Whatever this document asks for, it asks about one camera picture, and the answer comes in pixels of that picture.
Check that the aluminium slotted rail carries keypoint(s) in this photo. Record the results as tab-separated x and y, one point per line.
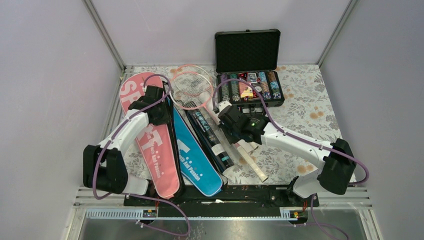
152	214

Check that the black poker chip case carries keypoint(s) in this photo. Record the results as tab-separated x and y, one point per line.
246	63

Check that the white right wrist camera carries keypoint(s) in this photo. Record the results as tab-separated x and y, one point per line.
221	106

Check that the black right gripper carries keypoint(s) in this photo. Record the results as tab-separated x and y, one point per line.
232	140

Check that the white cardboard tube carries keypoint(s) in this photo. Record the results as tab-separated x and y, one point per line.
248	147

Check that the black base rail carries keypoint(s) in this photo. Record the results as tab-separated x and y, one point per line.
232	201

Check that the pink racket cover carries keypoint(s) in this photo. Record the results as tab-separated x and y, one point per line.
151	155

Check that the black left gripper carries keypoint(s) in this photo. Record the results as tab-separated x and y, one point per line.
164	120

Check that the blue racket cover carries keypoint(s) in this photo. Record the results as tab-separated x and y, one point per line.
194	163

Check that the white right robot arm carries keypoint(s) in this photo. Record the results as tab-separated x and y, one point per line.
333	160

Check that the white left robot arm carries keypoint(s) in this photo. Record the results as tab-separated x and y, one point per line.
104	167

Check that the black shuttlecock tube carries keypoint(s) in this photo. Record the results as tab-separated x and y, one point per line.
209	139

